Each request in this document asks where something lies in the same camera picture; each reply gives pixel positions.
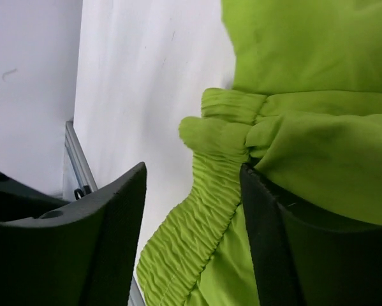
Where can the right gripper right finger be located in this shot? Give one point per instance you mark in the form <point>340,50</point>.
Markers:
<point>305,255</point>

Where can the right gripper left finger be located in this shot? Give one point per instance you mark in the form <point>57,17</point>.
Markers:
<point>54,252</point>

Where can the green shorts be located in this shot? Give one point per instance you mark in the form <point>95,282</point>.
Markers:
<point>305,111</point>

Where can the right aluminium frame post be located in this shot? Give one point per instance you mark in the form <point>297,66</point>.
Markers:
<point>78,180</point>

